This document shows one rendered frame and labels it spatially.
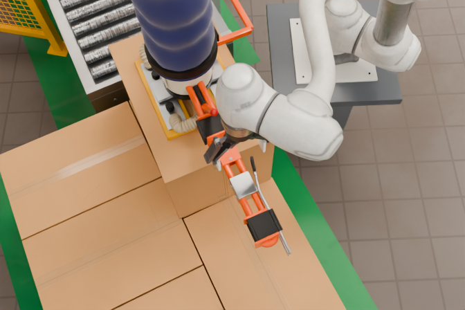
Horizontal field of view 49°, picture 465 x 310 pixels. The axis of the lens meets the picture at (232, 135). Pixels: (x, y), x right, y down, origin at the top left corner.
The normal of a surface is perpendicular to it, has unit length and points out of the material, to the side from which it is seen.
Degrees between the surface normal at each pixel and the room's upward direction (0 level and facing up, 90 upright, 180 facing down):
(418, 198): 0
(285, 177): 0
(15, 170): 0
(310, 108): 10
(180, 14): 78
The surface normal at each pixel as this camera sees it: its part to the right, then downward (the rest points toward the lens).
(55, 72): -0.02, -0.44
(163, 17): -0.17, 0.79
